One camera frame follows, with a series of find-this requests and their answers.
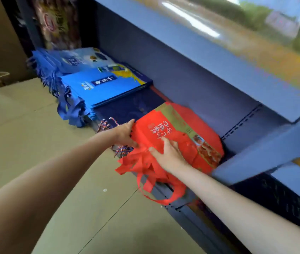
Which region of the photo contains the person's left hand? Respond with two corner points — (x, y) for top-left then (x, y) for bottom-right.
(107, 119), (140, 149)

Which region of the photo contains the person's right hand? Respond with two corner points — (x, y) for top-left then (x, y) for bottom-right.
(149, 137), (190, 174)

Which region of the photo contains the stack of red tote bags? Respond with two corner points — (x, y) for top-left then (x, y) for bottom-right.
(115, 101), (225, 206)

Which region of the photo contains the person's right forearm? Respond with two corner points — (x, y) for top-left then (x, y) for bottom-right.
(176, 163), (300, 254)

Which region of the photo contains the person's left forearm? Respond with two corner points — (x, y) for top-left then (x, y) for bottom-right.
(0, 129), (116, 254)

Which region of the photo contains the stack of blue yellow-print bags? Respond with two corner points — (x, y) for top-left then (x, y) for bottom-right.
(57, 63), (154, 128)

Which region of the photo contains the blue metal shelf unit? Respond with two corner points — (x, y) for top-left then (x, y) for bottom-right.
(15, 0), (300, 254)

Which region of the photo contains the stack of light blue bags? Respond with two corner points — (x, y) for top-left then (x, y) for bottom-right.
(27, 47), (116, 96)

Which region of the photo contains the dark patterned package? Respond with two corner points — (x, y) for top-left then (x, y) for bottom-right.
(31, 0), (83, 51)

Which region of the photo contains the glossy landscape-print package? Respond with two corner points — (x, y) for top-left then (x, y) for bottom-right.
(127, 0), (300, 101)

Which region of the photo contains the brown cardboard box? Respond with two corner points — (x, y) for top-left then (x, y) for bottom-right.
(0, 0), (35, 89)

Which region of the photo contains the stack of navy rope-handled bags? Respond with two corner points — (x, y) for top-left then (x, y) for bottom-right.
(94, 86), (172, 158)

